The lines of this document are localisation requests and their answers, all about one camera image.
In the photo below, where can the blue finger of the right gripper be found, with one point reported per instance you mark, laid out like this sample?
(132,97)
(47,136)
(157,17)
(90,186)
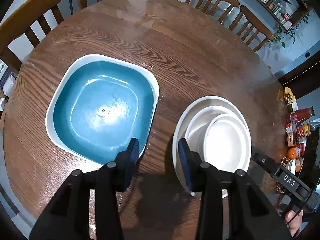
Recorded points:
(268,164)

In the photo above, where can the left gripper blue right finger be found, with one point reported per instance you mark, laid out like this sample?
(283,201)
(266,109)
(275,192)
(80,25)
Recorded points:
(190,162)

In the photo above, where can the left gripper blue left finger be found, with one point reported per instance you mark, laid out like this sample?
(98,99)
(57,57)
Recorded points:
(126,162)

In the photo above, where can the large grey-white bowl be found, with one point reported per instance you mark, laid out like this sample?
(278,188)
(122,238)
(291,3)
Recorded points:
(184,121)

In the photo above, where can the small white bowl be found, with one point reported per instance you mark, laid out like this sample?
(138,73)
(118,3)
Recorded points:
(196,129)

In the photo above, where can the white ramekin cup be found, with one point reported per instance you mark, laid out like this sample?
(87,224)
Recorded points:
(227,144)

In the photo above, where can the blue patterned square plate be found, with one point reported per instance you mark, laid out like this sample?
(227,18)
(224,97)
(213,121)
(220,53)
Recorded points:
(102,104)

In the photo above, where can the person's right hand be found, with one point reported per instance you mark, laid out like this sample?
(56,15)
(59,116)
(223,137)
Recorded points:
(294,221)

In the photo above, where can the orange fruit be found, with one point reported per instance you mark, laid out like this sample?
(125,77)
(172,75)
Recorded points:
(291,154)

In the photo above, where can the yellow cap oil bottle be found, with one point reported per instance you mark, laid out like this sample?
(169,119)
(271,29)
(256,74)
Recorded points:
(306,129)

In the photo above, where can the yellow snack bag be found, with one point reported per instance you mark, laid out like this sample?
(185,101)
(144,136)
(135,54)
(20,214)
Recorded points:
(290,100)

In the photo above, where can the dark wooden door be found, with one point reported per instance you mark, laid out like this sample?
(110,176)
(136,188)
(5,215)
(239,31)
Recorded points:
(301,80)

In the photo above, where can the right green vine plant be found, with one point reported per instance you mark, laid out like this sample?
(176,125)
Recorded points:
(289,33)

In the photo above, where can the back right wooden chair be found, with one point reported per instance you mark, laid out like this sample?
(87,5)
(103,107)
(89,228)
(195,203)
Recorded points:
(251,28)

